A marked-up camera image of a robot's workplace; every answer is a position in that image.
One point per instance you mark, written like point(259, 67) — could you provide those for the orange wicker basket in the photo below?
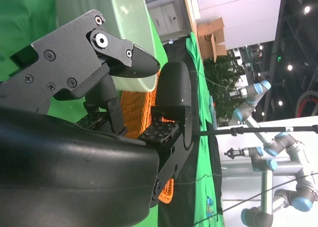
point(134, 107)

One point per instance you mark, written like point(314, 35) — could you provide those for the cardboard box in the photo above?
point(211, 38)

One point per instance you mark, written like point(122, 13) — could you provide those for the grey ceramic bowl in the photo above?
point(134, 25)

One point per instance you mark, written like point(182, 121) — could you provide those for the grey double-door cabinet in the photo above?
point(164, 18)

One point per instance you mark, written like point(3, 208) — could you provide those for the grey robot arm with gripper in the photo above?
point(267, 187)

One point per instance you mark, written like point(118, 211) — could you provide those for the green leafy plant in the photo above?
point(223, 73)

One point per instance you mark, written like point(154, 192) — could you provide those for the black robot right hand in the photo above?
point(74, 174)

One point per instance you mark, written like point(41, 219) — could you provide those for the green tablecloth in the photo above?
point(24, 18)

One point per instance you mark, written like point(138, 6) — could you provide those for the black pole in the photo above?
point(261, 130)

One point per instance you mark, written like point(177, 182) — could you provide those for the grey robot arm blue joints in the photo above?
point(253, 90)

